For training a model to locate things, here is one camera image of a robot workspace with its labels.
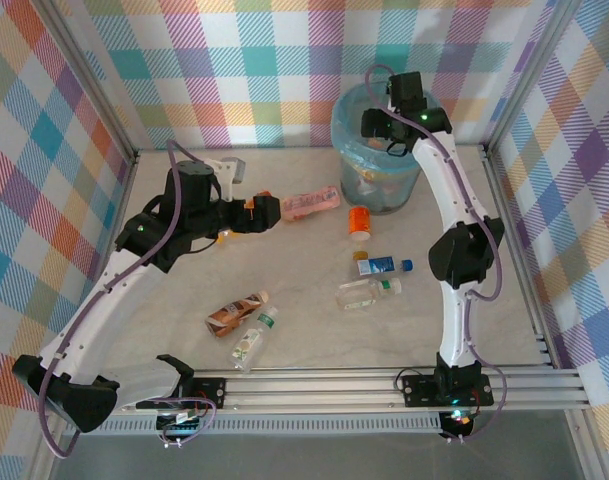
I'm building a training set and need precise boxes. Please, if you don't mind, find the yellow label orange juice bottle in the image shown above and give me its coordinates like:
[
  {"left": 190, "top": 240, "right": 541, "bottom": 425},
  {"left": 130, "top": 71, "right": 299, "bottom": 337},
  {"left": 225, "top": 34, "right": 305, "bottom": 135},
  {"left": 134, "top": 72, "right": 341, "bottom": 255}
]
[{"left": 215, "top": 198, "right": 259, "bottom": 244}]

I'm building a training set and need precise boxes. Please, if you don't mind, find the pink label plastic bottle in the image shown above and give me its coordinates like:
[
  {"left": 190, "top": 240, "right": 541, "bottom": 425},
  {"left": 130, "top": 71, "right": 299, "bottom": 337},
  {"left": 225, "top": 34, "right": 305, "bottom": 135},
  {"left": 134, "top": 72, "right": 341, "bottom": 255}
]
[{"left": 281, "top": 185, "right": 342, "bottom": 224}]

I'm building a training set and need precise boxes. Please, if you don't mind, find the orange label plastic bottle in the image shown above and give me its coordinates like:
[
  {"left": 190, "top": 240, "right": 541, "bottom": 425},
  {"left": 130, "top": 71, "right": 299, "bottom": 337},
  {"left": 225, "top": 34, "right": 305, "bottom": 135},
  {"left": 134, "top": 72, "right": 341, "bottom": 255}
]
[{"left": 347, "top": 205, "right": 373, "bottom": 262}]

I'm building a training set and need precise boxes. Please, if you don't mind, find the brown label drink bottle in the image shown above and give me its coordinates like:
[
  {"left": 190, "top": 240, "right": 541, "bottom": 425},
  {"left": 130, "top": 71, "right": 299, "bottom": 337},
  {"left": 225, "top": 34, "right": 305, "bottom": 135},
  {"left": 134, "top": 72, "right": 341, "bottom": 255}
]
[{"left": 204, "top": 290, "right": 271, "bottom": 341}]

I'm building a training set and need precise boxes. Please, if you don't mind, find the clear bottle green white cap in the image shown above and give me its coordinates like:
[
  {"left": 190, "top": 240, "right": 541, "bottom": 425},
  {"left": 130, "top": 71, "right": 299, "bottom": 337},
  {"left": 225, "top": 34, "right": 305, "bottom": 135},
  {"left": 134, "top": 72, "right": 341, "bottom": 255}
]
[{"left": 333, "top": 277, "right": 403, "bottom": 311}]

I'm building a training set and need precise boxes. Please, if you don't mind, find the blue label water bottle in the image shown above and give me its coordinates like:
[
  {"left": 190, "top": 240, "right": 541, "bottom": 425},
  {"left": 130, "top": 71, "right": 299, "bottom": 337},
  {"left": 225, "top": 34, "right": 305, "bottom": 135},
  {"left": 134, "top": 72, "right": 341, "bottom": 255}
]
[{"left": 355, "top": 255, "right": 415, "bottom": 278}]

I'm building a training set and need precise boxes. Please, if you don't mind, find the green flower label bottle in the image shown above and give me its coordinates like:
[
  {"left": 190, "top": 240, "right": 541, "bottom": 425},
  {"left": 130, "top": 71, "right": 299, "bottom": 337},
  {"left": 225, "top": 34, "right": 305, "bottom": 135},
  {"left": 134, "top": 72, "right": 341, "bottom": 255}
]
[{"left": 228, "top": 304, "right": 279, "bottom": 374}]

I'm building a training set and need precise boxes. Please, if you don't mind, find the blue plastic bin liner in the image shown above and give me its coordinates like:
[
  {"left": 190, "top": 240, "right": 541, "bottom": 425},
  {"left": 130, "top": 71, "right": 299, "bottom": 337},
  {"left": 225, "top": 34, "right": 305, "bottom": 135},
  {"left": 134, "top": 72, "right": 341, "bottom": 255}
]
[{"left": 331, "top": 81, "right": 438, "bottom": 177}]

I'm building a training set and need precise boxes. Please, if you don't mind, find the translucent grey plastic bin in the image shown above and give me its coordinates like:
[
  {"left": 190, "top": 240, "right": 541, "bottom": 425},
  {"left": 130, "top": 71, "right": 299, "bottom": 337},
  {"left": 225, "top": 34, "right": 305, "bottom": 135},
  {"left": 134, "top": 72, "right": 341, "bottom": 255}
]
[{"left": 338, "top": 158, "right": 421, "bottom": 216}]

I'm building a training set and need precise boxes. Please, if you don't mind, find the green circuit board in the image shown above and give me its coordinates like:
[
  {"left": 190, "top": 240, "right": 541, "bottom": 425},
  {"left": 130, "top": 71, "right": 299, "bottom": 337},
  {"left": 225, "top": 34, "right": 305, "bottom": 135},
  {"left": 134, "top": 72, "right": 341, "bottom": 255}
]
[{"left": 155, "top": 409, "right": 208, "bottom": 441}]

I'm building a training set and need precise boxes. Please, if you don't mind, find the small black circuit board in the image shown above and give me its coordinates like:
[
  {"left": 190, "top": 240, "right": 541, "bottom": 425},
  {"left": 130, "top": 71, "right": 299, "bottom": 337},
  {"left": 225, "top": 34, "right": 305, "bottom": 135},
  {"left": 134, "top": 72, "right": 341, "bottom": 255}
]
[{"left": 441, "top": 408, "right": 478, "bottom": 441}]

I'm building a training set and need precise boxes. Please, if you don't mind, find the aluminium side rail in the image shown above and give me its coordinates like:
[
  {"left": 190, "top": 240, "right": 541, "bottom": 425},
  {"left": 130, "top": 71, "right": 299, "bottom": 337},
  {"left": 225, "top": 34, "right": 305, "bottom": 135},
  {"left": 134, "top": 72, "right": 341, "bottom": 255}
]
[
  {"left": 98, "top": 149, "right": 141, "bottom": 251},
  {"left": 481, "top": 143, "right": 560, "bottom": 371}
]

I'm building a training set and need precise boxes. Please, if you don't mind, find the aluminium frame post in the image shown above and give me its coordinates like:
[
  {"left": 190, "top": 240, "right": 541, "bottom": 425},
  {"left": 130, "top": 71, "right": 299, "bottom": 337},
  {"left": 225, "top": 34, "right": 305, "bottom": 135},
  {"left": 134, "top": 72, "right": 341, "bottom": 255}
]
[
  {"left": 38, "top": 0, "right": 141, "bottom": 164},
  {"left": 483, "top": 0, "right": 588, "bottom": 154}
]

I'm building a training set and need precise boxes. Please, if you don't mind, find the aluminium mounting rail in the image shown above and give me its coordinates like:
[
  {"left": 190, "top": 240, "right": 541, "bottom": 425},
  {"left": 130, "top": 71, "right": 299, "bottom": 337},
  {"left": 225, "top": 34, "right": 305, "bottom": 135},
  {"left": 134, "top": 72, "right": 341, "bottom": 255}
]
[{"left": 38, "top": 367, "right": 593, "bottom": 414}]

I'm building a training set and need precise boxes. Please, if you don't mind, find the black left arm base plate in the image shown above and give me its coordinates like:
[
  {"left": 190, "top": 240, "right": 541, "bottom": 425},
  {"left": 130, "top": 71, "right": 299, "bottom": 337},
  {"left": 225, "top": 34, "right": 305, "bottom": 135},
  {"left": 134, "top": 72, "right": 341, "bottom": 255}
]
[{"left": 183, "top": 377, "right": 228, "bottom": 411}]

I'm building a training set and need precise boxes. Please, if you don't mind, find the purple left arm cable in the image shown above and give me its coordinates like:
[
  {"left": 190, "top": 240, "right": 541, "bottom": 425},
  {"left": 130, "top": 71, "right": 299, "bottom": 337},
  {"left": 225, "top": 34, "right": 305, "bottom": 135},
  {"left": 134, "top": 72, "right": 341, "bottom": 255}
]
[{"left": 37, "top": 139, "right": 219, "bottom": 459}]

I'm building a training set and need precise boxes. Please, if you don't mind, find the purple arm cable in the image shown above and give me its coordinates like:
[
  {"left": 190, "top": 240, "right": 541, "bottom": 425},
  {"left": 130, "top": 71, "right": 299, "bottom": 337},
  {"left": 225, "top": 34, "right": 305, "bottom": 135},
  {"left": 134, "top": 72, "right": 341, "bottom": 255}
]
[
  {"left": 364, "top": 63, "right": 508, "bottom": 444},
  {"left": 37, "top": 139, "right": 219, "bottom": 459}
]

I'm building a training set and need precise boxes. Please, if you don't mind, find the grey slotted cable duct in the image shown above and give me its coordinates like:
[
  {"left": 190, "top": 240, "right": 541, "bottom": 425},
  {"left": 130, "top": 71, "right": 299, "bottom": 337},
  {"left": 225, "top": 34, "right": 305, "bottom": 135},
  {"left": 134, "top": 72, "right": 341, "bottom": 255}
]
[{"left": 63, "top": 413, "right": 445, "bottom": 435}]

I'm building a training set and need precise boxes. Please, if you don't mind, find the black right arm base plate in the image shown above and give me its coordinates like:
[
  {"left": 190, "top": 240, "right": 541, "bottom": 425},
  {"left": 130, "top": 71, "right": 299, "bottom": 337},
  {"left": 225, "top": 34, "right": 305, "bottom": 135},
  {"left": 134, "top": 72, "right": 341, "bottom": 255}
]
[{"left": 401, "top": 372, "right": 495, "bottom": 407}]

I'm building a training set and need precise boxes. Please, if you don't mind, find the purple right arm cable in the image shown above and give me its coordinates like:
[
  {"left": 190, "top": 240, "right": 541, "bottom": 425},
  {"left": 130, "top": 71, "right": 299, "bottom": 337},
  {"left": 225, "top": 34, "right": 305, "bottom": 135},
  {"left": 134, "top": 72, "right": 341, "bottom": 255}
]
[{"left": 364, "top": 63, "right": 508, "bottom": 444}]

